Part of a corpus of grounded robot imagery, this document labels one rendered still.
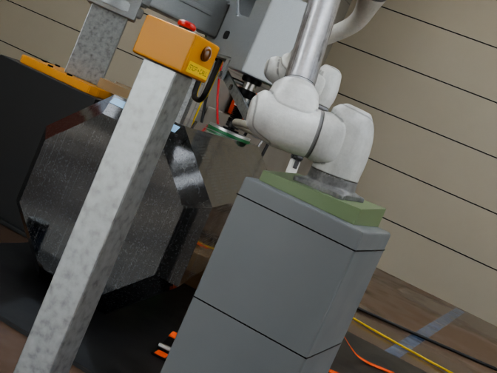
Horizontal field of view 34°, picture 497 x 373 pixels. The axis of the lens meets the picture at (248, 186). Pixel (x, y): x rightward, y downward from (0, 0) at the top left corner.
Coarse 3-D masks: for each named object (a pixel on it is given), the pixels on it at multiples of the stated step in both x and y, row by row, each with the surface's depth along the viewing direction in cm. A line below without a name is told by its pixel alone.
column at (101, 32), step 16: (96, 16) 399; (112, 16) 400; (80, 32) 399; (96, 32) 400; (112, 32) 401; (80, 48) 400; (96, 48) 401; (112, 48) 403; (80, 64) 402; (96, 64) 403; (96, 80) 404
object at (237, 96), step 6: (222, 72) 398; (228, 72) 400; (228, 78) 396; (234, 78) 402; (228, 84) 393; (234, 84) 386; (240, 84) 404; (234, 90) 383; (234, 96) 380; (240, 96) 374; (240, 102) 371; (240, 108) 369; (246, 108) 362; (246, 114) 360; (258, 138) 347
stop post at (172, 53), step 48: (144, 48) 155; (192, 48) 152; (144, 96) 157; (144, 144) 156; (96, 192) 159; (144, 192) 164; (96, 240) 159; (48, 288) 162; (96, 288) 163; (48, 336) 161
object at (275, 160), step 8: (208, 112) 657; (224, 112) 676; (208, 120) 657; (216, 120) 654; (224, 120) 651; (248, 136) 643; (256, 144) 640; (264, 144) 637; (272, 152) 653; (280, 152) 669; (288, 152) 686; (264, 160) 644; (272, 160) 660; (280, 160) 676; (288, 160) 694; (304, 160) 730; (272, 168) 667; (280, 168) 684; (304, 168) 739
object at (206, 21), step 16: (144, 0) 400; (160, 0) 410; (176, 0) 414; (192, 0) 418; (208, 0) 423; (224, 0) 427; (176, 16) 417; (192, 16) 421; (208, 16) 425; (208, 32) 428
